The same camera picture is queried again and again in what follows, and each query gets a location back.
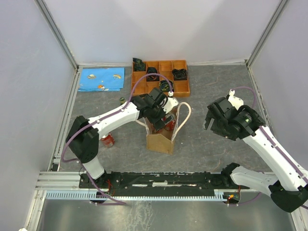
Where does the green glass bottle red label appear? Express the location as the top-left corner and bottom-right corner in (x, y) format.
(119, 97), (126, 105)

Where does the red cola can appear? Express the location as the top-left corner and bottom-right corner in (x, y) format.
(101, 133), (115, 147)
(165, 119), (177, 131)
(163, 113), (176, 122)

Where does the canvas tote bag cat print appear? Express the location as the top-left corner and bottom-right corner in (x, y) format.
(136, 102), (192, 155)

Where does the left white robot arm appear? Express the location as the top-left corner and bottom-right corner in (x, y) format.
(65, 88), (179, 188)

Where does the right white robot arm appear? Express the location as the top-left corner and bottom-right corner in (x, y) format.
(205, 96), (308, 213)

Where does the dark rolled fabric item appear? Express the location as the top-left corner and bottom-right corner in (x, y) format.
(159, 80), (174, 92)
(146, 66), (159, 82)
(132, 58), (146, 72)
(172, 68), (188, 81)

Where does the orange wooden compartment tray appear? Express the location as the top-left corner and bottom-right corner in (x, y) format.
(131, 60), (191, 97)

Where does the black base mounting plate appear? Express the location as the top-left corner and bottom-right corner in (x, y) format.
(94, 172), (248, 197)

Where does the blue patterned cloth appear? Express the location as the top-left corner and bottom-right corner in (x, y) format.
(78, 67), (125, 92)

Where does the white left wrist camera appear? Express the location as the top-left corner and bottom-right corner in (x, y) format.
(162, 91), (179, 114)

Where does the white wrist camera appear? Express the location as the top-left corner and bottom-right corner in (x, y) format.
(226, 89), (244, 110)
(162, 91), (179, 114)

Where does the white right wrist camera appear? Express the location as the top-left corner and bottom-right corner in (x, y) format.
(226, 89), (244, 110)

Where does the blue toothed cable duct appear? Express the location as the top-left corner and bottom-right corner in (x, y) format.
(45, 190), (227, 202)

